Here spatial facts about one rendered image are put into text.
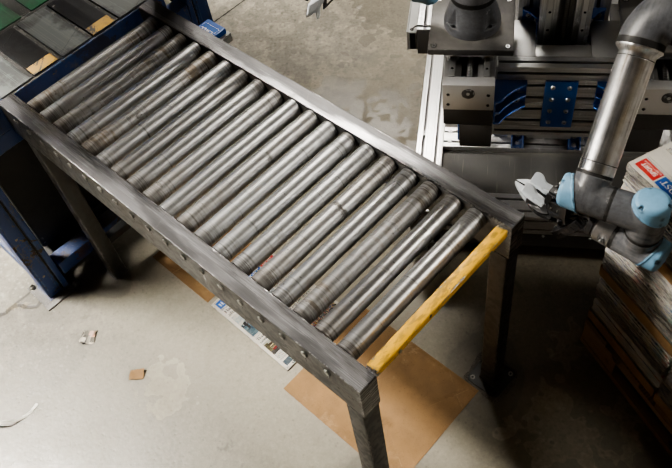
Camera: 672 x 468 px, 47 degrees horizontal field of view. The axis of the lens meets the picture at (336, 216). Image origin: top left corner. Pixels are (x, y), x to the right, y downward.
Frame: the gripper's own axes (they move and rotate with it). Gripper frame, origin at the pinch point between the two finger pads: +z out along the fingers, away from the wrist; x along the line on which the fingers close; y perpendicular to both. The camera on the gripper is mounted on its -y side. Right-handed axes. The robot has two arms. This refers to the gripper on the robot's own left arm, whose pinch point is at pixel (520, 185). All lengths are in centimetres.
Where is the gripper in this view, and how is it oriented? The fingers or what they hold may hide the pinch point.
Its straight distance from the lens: 186.4
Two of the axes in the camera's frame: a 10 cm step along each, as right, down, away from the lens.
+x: -6.8, 6.3, -3.9
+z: -7.3, -4.9, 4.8
